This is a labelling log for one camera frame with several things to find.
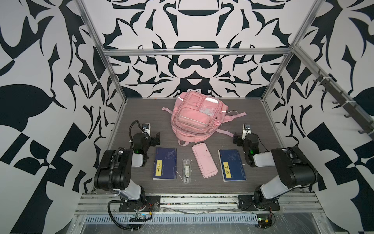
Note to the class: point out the wall hook rail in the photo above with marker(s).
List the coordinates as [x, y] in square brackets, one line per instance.
[342, 99]

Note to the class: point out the aluminium cage frame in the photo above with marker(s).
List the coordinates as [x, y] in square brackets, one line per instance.
[241, 50]

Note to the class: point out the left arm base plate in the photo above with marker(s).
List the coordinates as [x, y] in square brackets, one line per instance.
[146, 204]

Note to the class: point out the green lit circuit board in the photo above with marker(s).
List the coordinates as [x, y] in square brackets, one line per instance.
[264, 222]

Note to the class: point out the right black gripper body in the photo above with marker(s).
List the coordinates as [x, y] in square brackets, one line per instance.
[237, 139]

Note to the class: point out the pink student backpack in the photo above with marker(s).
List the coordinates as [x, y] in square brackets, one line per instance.
[195, 117]

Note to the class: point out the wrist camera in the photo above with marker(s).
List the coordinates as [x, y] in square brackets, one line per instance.
[246, 130]
[146, 129]

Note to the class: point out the white cable duct strip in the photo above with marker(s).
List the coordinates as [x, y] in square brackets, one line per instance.
[236, 218]

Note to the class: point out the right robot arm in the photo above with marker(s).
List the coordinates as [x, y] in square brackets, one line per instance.
[293, 168]

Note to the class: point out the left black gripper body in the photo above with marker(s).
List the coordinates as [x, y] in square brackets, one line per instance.
[156, 139]

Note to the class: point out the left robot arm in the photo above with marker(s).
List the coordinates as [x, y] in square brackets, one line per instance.
[114, 171]

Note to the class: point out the blue notebook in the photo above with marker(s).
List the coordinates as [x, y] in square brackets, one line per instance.
[165, 164]
[232, 166]

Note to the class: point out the pink pencil case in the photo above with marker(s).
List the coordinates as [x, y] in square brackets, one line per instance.
[204, 160]

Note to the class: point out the left blue notebook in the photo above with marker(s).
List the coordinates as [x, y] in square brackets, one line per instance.
[165, 164]

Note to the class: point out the clear plastic packet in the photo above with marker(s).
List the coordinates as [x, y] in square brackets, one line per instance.
[186, 173]

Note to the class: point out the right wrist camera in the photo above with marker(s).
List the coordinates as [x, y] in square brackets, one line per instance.
[246, 130]

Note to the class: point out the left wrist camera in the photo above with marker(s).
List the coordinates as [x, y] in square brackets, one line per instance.
[146, 129]

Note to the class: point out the right blue notebook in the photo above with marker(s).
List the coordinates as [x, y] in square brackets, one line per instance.
[232, 166]

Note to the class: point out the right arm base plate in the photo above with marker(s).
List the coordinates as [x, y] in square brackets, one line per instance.
[252, 203]

